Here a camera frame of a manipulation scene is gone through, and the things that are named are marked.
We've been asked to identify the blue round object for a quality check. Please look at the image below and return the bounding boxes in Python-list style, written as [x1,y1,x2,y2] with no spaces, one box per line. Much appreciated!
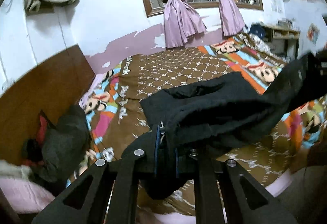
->
[249,24,265,39]

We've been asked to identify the dark grey clothes pile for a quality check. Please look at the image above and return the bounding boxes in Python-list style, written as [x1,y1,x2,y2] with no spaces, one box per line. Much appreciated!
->
[22,104,90,183]

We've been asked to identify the large black garment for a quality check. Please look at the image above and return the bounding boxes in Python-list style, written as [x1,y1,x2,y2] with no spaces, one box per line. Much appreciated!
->
[141,59,308,200]

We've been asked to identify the colourful cartoon bed sheet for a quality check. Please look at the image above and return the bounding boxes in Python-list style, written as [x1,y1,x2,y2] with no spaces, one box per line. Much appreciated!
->
[79,33,326,195]

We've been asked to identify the red cloth at headboard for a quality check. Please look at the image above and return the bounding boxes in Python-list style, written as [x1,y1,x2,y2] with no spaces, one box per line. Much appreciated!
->
[36,110,56,145]

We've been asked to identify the pink pillow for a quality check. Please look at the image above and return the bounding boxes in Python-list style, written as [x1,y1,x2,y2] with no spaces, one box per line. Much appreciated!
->
[1,160,55,214]

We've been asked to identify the wooden side shelf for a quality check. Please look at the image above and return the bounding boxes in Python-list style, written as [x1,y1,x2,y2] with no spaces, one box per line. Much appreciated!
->
[261,24,300,60]

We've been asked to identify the brown wooden headboard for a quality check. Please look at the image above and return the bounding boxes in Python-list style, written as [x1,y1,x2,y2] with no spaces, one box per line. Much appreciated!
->
[1,45,95,165]

